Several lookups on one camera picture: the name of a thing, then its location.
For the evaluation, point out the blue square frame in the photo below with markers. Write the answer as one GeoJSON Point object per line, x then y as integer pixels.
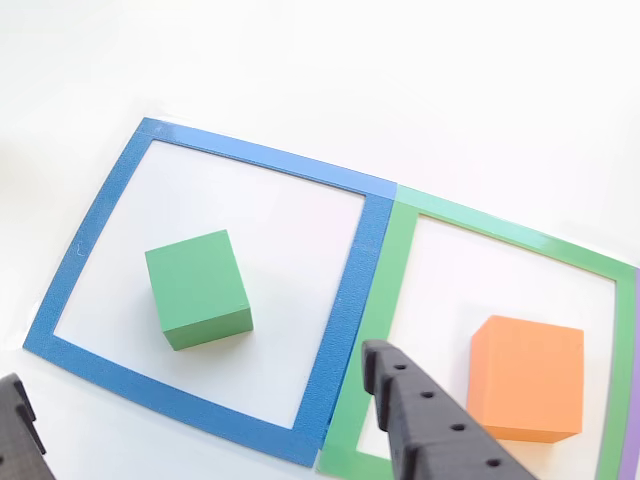
{"type": "Point", "coordinates": [85, 250]}

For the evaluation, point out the green cube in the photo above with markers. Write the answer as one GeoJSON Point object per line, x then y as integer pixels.
{"type": "Point", "coordinates": [197, 285]}

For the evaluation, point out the purple square frame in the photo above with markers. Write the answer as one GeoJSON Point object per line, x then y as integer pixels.
{"type": "Point", "coordinates": [631, 380]}

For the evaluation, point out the green square frame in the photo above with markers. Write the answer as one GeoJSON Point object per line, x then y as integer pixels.
{"type": "Point", "coordinates": [395, 260]}

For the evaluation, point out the orange cube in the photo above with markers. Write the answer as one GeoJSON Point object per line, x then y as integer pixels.
{"type": "Point", "coordinates": [527, 375]}

